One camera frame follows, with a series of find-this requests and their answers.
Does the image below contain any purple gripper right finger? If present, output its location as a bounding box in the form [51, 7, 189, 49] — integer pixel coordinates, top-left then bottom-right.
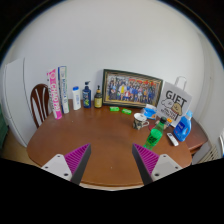
[131, 143, 184, 186]

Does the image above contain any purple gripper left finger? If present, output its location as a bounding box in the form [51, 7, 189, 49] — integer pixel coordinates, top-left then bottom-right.
[41, 143, 92, 186]

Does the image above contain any green plastic soda bottle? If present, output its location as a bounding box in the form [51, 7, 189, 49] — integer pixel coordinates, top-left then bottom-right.
[144, 117, 166, 150]

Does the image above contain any red coaster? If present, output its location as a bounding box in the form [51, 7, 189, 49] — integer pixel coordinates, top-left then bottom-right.
[149, 124, 156, 131]

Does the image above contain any white remote control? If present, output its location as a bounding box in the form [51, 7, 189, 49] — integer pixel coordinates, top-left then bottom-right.
[167, 133, 179, 147]

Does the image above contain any patterned ceramic mug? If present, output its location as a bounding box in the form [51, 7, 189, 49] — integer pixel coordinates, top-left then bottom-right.
[133, 113, 149, 130]

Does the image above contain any blue detergent bottle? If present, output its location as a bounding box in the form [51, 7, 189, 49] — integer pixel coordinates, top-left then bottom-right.
[174, 111, 192, 142]

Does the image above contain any blue tissue pack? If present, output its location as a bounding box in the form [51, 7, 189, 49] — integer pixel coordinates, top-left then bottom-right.
[143, 104, 157, 120]

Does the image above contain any right green soap bar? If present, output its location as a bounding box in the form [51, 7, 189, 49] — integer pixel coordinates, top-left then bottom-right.
[122, 108, 132, 115]

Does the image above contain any green soap bar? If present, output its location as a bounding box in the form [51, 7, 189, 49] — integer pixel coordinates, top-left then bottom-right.
[122, 108, 132, 115]
[110, 106, 120, 112]

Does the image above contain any left green soap bar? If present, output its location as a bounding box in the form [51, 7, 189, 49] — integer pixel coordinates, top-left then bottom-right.
[110, 106, 120, 112]

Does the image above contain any white gift paper bag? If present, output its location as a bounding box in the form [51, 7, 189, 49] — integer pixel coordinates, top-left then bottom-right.
[157, 76, 192, 127]

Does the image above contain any amber pump bottle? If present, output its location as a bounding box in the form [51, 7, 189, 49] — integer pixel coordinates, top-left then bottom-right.
[94, 85, 102, 108]

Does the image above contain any blue pump bottle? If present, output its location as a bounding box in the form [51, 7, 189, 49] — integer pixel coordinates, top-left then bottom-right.
[82, 81, 91, 108]

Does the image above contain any white radiator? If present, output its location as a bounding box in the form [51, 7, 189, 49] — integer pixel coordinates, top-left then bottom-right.
[202, 144, 220, 162]

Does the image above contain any white lotion bottle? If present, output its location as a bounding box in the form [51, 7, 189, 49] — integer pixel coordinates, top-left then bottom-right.
[72, 86, 81, 110]

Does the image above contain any wooden chair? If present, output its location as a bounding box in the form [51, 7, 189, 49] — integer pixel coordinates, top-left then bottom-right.
[30, 84, 49, 127]

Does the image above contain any framed group photo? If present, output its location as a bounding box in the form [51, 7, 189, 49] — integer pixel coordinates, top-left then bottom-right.
[102, 69, 163, 108]

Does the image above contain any white cabinet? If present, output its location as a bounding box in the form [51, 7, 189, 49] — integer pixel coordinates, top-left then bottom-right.
[2, 58, 37, 147]

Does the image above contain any pink tall box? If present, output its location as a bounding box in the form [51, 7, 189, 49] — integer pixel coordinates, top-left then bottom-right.
[47, 69, 62, 120]

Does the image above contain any white green tall box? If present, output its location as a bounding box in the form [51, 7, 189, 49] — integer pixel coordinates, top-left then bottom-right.
[58, 66, 69, 114]

